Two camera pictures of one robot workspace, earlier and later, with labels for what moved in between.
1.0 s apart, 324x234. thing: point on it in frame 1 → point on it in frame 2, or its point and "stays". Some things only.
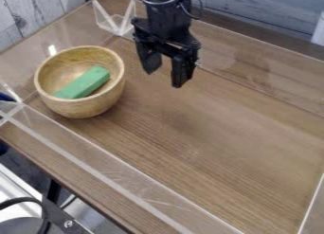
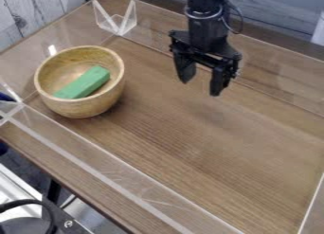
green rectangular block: x=94 y=77 stays
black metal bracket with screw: x=60 y=220 stays
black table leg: x=53 y=192 stays
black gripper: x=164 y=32 → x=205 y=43
